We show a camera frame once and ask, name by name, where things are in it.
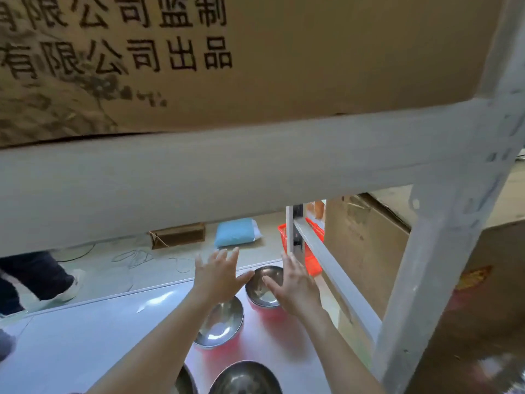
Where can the small flat cardboard box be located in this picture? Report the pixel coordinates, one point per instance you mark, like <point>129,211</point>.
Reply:
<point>178,235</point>

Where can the person's right hand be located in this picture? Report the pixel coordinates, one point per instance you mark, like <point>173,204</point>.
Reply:
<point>297,293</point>

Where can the red plastic basket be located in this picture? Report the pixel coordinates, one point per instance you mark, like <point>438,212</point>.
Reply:
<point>313,262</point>

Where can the steel bowl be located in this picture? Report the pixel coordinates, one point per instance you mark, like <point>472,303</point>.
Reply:
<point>256,290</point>
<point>187,383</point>
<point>221,324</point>
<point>246,381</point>

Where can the person's left thumb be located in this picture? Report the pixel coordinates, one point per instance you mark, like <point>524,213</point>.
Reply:
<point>244,278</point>

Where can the person's left forearm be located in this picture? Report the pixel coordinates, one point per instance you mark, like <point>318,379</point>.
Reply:
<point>160,348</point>

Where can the person's left hand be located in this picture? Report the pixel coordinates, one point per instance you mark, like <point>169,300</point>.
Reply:
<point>215,281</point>

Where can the blue soft packet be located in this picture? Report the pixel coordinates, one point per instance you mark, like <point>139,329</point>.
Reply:
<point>236,233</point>

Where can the person's right thumb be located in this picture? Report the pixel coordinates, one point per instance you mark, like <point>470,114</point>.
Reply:
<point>271,286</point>

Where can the person's right forearm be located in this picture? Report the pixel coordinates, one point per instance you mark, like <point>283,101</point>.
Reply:
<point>332,356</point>

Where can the grey metal shelf frame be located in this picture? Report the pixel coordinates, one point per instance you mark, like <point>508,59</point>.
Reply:
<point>205,180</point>

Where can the large cardboard box red label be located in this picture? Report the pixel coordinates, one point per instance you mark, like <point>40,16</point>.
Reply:
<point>369,250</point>

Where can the orange object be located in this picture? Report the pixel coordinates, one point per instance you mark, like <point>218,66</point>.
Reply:
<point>319,210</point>

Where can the person's left little finger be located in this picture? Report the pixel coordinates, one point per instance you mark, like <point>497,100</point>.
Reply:
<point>199,264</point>

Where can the printed brown cardboard box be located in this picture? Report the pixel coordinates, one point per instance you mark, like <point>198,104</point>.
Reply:
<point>328,57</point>

